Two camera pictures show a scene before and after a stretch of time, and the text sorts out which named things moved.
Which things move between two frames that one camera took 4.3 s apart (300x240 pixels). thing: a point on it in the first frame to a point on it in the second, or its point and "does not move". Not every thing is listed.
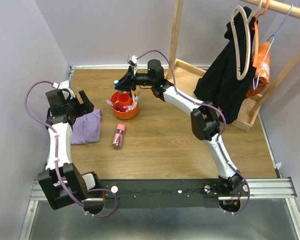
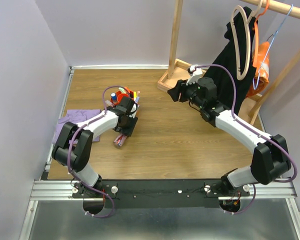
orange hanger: x=255 y=50 does not move
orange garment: x=262 y=75 does not move
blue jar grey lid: x=116 y=82 to x=114 y=97
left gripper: x=85 y=107 to x=128 y=130
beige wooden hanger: x=247 y=19 does not move
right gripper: x=128 y=80 to x=181 y=87
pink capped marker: x=138 y=97 does not move
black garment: x=227 y=79 does not move
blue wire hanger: x=272 y=39 does not move
